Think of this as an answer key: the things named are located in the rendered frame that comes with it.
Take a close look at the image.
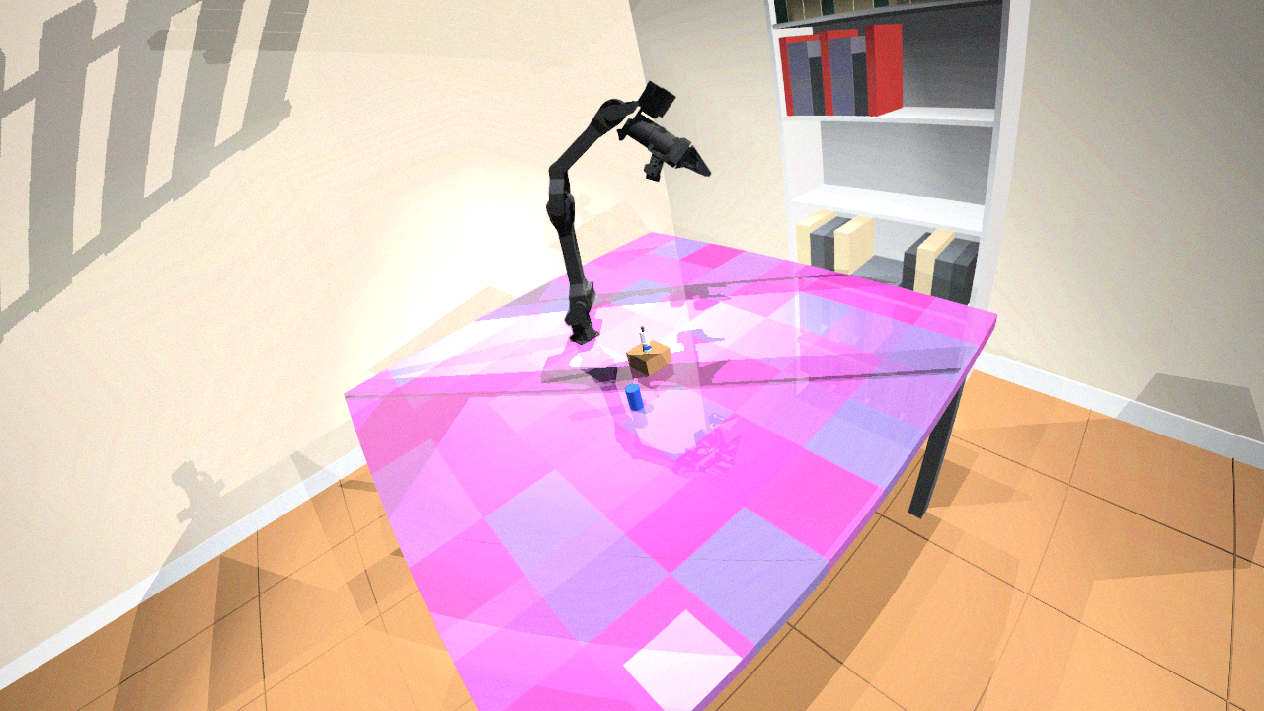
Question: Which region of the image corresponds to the dark blue cylinder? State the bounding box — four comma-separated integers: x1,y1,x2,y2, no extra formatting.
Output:
624,385,643,412

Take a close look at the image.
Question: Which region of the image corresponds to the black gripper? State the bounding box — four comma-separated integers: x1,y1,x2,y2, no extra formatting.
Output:
643,125,710,177

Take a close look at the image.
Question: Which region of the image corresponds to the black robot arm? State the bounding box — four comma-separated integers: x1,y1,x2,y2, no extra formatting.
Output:
546,80,676,345

